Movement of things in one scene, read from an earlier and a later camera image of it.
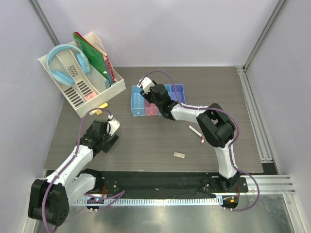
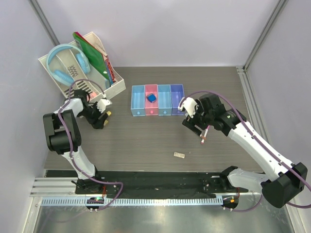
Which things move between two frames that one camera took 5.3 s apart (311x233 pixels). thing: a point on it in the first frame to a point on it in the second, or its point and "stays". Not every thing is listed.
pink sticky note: [91, 96] stays
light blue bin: [138, 102] stays
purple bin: [180, 91] stays
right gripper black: [146, 96] to [190, 123]
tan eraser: [180, 155] stays
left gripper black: [109, 141] to [93, 121]
